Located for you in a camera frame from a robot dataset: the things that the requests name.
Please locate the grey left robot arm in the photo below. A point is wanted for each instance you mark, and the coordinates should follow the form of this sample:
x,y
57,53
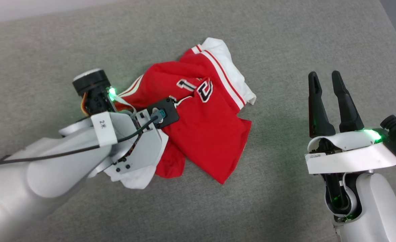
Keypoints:
x,y
33,188

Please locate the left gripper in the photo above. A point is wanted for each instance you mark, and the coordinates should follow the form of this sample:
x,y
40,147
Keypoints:
x,y
140,148

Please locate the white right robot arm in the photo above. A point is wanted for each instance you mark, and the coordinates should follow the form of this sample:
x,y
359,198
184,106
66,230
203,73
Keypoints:
x,y
376,208

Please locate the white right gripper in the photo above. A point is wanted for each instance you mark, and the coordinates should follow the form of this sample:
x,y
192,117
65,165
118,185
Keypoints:
x,y
349,154

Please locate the red and white jersey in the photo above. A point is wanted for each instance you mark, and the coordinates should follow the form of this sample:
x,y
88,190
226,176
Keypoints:
x,y
211,134

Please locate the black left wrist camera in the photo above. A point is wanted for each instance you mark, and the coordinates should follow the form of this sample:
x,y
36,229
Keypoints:
x,y
167,112

